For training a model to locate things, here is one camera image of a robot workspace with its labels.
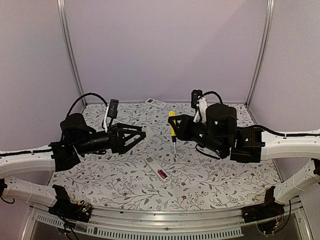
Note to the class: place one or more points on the front aluminium rail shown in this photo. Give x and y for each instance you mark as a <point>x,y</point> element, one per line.
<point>212,224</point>

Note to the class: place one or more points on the left aluminium frame post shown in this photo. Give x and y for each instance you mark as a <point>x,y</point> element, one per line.
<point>61,7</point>

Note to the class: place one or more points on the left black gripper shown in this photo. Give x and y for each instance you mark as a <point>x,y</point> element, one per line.
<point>118,143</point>

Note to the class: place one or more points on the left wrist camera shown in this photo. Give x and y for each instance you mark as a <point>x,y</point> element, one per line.
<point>113,108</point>

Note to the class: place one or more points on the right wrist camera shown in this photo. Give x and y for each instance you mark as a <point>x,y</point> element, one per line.
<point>195,94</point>

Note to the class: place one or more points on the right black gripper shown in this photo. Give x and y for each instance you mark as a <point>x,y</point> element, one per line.
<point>182,133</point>

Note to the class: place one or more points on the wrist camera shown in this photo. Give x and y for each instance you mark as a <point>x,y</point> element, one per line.
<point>195,94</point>
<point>113,108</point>

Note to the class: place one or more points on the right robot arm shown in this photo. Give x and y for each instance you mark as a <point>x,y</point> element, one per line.
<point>217,130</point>

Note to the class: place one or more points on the white battery cover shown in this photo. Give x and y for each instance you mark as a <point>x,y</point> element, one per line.
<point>194,154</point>

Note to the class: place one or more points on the red black battery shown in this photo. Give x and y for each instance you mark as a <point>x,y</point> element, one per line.
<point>162,174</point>

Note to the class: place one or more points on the white air conditioner remote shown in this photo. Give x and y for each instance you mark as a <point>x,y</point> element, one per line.
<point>154,166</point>

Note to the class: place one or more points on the right aluminium frame post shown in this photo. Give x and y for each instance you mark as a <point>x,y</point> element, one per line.
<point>267,25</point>

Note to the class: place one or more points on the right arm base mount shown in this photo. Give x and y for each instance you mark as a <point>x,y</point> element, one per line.
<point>262,211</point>

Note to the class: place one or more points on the aluminium frame post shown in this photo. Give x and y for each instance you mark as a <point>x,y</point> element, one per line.
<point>267,25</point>
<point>61,7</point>

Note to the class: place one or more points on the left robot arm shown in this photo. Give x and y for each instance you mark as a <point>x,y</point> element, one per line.
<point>78,140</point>

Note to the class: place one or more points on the floral patterned table mat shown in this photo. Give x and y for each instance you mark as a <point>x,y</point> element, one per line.
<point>126,181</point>

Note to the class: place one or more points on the yellow handled screwdriver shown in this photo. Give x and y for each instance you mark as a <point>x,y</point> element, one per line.
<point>172,132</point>

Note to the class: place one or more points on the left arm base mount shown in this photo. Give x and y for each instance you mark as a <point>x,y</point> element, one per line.
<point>80,211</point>

